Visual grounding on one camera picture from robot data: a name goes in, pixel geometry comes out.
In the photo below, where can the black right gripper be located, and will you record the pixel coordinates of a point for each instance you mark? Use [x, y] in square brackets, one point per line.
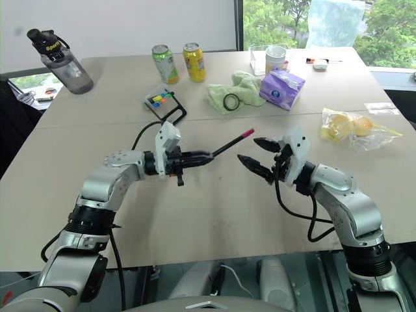
[281, 165]

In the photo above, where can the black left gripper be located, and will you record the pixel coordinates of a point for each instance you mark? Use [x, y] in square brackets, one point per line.
[175, 162]

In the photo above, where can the black pen with pink cap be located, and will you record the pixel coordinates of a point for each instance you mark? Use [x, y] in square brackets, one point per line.
[232, 142]

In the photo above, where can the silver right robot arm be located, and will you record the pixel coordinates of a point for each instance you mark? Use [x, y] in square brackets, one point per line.
[351, 208]

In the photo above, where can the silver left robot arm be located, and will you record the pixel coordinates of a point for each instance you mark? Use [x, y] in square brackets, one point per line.
[97, 185]

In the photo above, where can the black tape roll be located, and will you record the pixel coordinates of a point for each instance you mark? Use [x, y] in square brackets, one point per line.
[225, 103]

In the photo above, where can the light green towel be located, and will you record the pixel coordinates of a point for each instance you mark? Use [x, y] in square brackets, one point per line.
[250, 87]

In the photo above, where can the purple tissue pack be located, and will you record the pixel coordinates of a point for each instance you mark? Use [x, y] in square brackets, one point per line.
[281, 89]

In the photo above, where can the clear box of coloured clips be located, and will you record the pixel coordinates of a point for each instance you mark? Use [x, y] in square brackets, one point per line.
[156, 99]

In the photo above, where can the plastic bag of yellow fruit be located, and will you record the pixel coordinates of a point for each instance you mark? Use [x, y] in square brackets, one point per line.
[344, 128]

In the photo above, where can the clear acrylic box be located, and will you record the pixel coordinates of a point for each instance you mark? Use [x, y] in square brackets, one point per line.
[256, 61]

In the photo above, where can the yellow drink can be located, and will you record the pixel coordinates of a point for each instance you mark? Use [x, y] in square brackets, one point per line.
[195, 63]

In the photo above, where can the white cup with yellow label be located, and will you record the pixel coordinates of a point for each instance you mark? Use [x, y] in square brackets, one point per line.
[274, 60]

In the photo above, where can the green drink can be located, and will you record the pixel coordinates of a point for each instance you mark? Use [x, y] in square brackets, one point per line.
[166, 65]

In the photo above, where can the small white case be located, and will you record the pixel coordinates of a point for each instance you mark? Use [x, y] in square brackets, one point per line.
[320, 64]

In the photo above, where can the translucent blue chair back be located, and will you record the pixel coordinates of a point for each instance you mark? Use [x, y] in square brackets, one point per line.
[334, 22]

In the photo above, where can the grey sports water bottle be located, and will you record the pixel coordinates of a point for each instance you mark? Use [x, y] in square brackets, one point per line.
[66, 70]

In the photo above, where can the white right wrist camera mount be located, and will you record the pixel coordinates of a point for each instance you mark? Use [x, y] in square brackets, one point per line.
[297, 152]

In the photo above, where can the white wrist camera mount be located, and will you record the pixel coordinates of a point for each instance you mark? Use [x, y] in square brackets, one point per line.
[167, 136]
[297, 152]

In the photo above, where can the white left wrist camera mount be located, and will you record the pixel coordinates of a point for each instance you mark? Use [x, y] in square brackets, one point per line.
[167, 136]

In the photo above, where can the dark window frame post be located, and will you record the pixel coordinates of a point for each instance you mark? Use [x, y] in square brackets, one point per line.
[239, 24]

